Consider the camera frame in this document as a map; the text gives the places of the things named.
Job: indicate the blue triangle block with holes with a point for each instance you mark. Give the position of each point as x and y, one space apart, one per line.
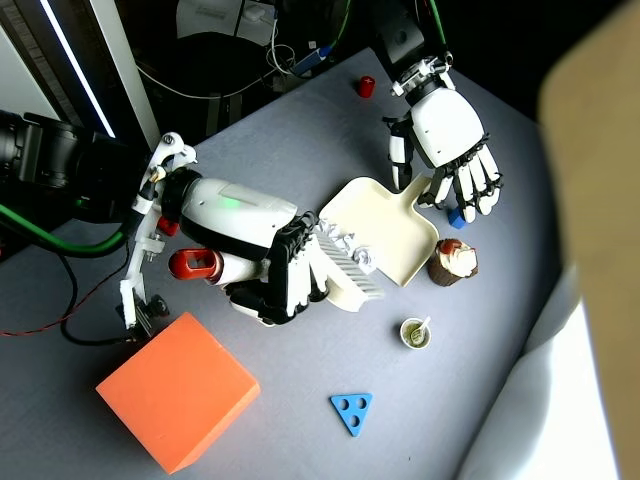
353 409

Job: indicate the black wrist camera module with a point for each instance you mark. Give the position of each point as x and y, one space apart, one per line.
152 312

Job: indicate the orange box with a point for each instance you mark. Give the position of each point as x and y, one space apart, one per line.
175 390

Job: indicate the small red cylinder block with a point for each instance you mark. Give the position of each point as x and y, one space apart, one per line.
366 89

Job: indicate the small blue cube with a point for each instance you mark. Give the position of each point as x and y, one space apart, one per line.
455 220

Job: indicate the red triangle block with holes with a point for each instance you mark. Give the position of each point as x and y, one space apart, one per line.
169 227

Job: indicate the bright light strip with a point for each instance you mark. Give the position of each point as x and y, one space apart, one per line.
75 65

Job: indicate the white upright board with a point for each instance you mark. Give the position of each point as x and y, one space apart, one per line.
130 75

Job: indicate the grey adapter with blue plug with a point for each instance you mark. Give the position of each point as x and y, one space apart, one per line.
307 62

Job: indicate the small white bowl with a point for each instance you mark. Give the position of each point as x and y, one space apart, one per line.
411 340

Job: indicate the cream plastic dustpan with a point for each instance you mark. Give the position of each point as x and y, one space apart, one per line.
385 220

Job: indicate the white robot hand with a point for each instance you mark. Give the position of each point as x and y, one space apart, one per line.
235 220
445 125

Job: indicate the toy cupcake with cream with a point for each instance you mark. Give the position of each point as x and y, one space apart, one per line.
450 270

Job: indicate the white paper ball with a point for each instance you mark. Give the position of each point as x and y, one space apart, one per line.
367 259
331 230
350 241

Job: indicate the white fabric cover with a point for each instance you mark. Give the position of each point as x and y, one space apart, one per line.
550 400

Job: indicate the beige blurred panel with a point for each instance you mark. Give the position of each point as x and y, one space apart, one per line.
600 200

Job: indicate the small white spoon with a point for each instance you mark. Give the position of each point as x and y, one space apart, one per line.
425 325

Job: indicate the grey table cloth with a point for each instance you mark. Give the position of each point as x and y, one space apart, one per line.
300 390

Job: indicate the white device box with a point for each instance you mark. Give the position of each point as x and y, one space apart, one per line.
210 20

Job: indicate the black office chair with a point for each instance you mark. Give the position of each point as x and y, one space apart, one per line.
200 60

